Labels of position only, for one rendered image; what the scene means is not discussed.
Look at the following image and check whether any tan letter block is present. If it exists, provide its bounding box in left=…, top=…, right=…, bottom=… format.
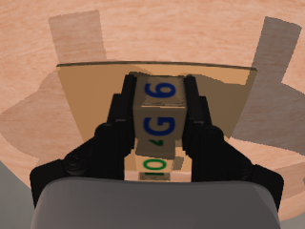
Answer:
left=132, top=76, right=187, bottom=140
left=134, top=139, right=175, bottom=173
left=138, top=173, right=171, bottom=182

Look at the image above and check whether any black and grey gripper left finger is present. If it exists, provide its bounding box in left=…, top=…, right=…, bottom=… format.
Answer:
left=30, top=74, right=137, bottom=209

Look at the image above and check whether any tan mat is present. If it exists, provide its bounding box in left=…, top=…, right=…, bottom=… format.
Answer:
left=55, top=61, right=257, bottom=172

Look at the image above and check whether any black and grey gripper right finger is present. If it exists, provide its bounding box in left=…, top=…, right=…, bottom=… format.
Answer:
left=182, top=76, right=284, bottom=213

